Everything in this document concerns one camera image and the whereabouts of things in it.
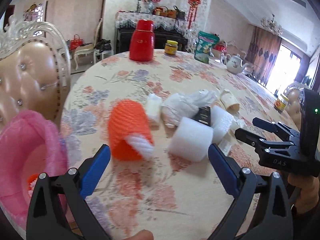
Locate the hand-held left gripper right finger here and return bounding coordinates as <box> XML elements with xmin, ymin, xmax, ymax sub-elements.
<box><xmin>208</xmin><ymin>144</ymin><xmax>294</xmax><ymax>240</ymax></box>

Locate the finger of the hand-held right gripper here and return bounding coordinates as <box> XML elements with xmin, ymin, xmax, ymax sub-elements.
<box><xmin>235</xmin><ymin>128</ymin><xmax>295</xmax><ymax>153</ymax></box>
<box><xmin>252</xmin><ymin>117</ymin><xmax>301</xmax><ymax>140</ymax></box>

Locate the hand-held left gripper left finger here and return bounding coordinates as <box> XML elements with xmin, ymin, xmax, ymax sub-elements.
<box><xmin>26</xmin><ymin>144</ymin><xmax>118</xmax><ymax>240</ymax></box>

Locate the small white carton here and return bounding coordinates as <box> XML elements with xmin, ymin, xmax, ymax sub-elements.
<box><xmin>220</xmin><ymin>119</ymin><xmax>244</xmax><ymax>154</ymax></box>

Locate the orange foam net sleeve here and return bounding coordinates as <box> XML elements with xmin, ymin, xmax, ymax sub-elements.
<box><xmin>107</xmin><ymin>99</ymin><xmax>154</xmax><ymax>161</ymax></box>

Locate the pink plastic bag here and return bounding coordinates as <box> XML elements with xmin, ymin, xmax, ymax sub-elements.
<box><xmin>0</xmin><ymin>110</ymin><xmax>72</xmax><ymax>223</ymax></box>

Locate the white plastic-wrapped packet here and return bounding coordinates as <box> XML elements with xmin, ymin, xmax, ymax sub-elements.
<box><xmin>146</xmin><ymin>94</ymin><xmax>162</xmax><ymax>126</ymax></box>

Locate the person's right hand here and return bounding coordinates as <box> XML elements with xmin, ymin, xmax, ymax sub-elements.
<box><xmin>287</xmin><ymin>172</ymin><xmax>320</xmax><ymax>214</ymax></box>

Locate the person's left hand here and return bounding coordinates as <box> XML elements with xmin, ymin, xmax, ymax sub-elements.
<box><xmin>129</xmin><ymin>229</ymin><xmax>154</xmax><ymax>240</ymax></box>

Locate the red-label glass jar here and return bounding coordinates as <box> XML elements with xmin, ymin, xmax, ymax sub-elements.
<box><xmin>274</xmin><ymin>94</ymin><xmax>289</xmax><ymax>113</ymax></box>

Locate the white bubble wrap sheet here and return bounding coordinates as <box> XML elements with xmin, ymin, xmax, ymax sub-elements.
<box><xmin>211</xmin><ymin>106</ymin><xmax>237</xmax><ymax>144</ymax></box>

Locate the beige paper cup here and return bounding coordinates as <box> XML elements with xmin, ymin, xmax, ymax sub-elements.
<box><xmin>220</xmin><ymin>89</ymin><xmax>240</xmax><ymax>111</ymax></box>

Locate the white foam roll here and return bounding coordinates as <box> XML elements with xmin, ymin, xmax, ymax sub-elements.
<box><xmin>168</xmin><ymin>117</ymin><xmax>214</xmax><ymax>162</ymax></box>

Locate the white twisted foam net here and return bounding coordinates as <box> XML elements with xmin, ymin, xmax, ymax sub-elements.
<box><xmin>127</xmin><ymin>134</ymin><xmax>154</xmax><ymax>159</ymax></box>

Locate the small black box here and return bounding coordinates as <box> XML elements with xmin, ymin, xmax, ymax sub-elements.
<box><xmin>196</xmin><ymin>106</ymin><xmax>212</xmax><ymax>127</ymax></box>

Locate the white floral teapot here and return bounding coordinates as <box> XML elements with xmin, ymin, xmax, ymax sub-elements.
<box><xmin>221</xmin><ymin>54</ymin><xmax>250</xmax><ymax>75</ymax></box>

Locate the brown patterned curtain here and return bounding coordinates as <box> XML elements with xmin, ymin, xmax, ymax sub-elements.
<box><xmin>250</xmin><ymin>25</ymin><xmax>282</xmax><ymax>85</ymax></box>

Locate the crumpled white bag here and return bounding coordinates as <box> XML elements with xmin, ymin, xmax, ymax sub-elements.
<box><xmin>161</xmin><ymin>89</ymin><xmax>217</xmax><ymax>128</ymax></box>

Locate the red white packet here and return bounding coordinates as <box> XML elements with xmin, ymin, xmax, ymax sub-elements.
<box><xmin>213</xmin><ymin>41</ymin><xmax>227</xmax><ymax>53</ymax></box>

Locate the crystal chandelier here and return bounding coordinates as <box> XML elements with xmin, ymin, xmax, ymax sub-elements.
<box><xmin>260</xmin><ymin>14</ymin><xmax>283</xmax><ymax>36</ymax></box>

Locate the green snack bag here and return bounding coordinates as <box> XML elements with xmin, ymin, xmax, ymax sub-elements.
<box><xmin>194</xmin><ymin>31</ymin><xmax>220</xmax><ymax>64</ymax></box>

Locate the white carved side chair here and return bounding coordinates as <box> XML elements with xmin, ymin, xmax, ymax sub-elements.
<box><xmin>74</xmin><ymin>19</ymin><xmax>103</xmax><ymax>70</ymax></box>

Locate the yellow-lid glass jar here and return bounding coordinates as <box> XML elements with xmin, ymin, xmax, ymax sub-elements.
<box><xmin>164</xmin><ymin>40</ymin><xmax>178</xmax><ymax>56</ymax></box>

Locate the black bag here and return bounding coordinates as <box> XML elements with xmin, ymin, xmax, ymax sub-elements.
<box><xmin>94</xmin><ymin>39</ymin><xmax>112</xmax><ymax>53</ymax></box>

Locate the red handbag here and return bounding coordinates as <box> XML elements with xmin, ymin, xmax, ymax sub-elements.
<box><xmin>70</xmin><ymin>34</ymin><xmax>83</xmax><ymax>50</ymax></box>

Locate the red thermos jug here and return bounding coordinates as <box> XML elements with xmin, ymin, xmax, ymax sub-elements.
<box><xmin>129</xmin><ymin>19</ymin><xmax>155</xmax><ymax>62</ymax></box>

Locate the dark wooden piano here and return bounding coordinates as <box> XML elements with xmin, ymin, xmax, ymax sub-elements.
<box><xmin>115</xmin><ymin>26</ymin><xmax>188</xmax><ymax>54</ymax></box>

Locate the dark handbag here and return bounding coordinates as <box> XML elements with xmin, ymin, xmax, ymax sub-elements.
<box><xmin>174</xmin><ymin>6</ymin><xmax>187</xmax><ymax>20</ymax></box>

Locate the pink flower vase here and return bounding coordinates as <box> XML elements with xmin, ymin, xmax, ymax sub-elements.
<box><xmin>142</xmin><ymin>0</ymin><xmax>163</xmax><ymax>14</ymax></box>

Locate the red knot wall hanging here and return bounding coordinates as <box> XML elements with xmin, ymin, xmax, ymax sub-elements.
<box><xmin>187</xmin><ymin>0</ymin><xmax>202</xmax><ymax>28</ymax></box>

